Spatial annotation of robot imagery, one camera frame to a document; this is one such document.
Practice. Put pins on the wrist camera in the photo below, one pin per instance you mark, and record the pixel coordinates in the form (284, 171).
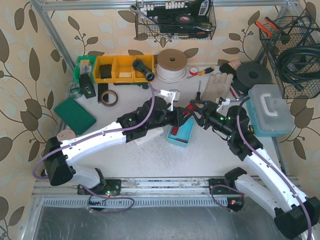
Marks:
(170, 96)
(223, 102)

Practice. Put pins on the brown tape roll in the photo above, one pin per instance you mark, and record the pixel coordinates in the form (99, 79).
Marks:
(109, 98)

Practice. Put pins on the green plastic bin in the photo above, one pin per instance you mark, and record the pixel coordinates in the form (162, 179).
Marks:
(84, 65)

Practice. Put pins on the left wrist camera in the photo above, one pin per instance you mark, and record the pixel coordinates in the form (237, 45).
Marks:
(170, 96)

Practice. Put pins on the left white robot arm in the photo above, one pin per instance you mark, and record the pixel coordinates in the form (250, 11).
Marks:
(61, 157)

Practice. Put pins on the red springs in tray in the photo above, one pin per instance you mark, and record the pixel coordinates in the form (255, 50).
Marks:
(174, 133)

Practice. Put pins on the green flat case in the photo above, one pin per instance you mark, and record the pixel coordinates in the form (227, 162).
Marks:
(75, 116)

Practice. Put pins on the wire basket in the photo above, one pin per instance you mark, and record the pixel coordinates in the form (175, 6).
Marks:
(294, 56)
(167, 20)

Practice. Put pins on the black pipe fitting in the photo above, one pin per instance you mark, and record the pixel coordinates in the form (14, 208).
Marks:
(139, 66)

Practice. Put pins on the top wire basket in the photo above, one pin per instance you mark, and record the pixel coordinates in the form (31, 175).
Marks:
(167, 20)

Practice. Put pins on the beige work glove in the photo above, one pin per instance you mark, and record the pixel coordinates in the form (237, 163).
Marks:
(217, 87)

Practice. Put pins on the right wire basket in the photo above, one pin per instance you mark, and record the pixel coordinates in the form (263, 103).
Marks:
(294, 56)

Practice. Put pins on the white cable spool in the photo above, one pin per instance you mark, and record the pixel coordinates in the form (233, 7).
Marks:
(171, 66)

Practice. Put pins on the orange handled pliers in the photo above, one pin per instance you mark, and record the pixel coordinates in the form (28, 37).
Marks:
(269, 23)

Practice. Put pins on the yellow plastic bin row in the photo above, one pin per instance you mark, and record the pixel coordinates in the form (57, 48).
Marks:
(118, 69)

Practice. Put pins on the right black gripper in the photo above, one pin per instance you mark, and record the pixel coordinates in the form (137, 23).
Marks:
(207, 116)

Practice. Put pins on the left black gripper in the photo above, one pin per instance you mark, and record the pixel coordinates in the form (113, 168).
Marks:
(180, 116)

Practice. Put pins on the white four-peg base plate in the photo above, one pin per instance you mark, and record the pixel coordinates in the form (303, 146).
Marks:
(151, 134)

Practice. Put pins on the red tape roll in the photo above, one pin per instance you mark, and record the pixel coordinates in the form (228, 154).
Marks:
(193, 71)

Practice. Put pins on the glass jar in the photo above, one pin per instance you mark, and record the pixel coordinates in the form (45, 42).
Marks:
(75, 91)

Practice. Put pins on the black green device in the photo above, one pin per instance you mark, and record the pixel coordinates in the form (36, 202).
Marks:
(86, 86)

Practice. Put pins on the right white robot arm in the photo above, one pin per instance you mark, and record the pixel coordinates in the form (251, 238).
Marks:
(293, 211)

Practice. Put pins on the teal clear toolbox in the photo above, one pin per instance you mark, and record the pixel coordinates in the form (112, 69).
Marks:
(268, 111)

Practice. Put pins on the black disc spool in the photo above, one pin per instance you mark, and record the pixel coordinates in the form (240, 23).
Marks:
(249, 74)

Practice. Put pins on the teal plastic parts tray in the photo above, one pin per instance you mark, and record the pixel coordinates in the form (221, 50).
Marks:
(184, 132)

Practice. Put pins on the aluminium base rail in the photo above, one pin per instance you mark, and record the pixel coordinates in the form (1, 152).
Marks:
(138, 192)

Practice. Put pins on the round pink power strip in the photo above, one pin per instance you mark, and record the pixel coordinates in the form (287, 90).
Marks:
(66, 134)

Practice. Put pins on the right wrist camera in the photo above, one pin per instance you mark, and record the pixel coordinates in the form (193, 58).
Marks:
(223, 102)

